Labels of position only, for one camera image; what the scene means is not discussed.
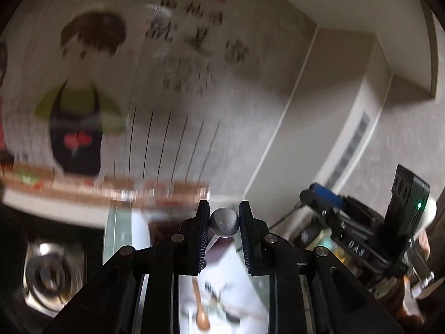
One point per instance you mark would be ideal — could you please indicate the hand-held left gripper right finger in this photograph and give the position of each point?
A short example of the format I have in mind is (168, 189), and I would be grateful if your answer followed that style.
(245, 236)

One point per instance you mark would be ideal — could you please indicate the green and white table mat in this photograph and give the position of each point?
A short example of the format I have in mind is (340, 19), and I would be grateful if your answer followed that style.
(243, 285)

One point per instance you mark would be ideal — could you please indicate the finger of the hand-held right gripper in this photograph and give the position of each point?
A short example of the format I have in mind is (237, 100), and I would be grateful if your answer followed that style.
(325, 194)

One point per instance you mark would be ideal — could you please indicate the gas stove burner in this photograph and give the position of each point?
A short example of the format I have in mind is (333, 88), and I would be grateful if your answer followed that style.
(48, 278)

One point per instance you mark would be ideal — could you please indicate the wall vent grille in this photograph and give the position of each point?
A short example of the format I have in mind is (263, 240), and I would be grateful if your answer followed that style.
(351, 146)

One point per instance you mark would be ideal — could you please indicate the wooden spoon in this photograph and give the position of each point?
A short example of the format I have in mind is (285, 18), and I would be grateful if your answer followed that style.
(201, 311)

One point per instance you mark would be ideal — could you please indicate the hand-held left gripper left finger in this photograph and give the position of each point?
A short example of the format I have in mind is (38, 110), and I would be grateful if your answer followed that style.
(202, 236)

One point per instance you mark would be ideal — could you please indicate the cartoon wall poster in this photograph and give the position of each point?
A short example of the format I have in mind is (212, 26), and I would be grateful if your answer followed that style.
(104, 76)

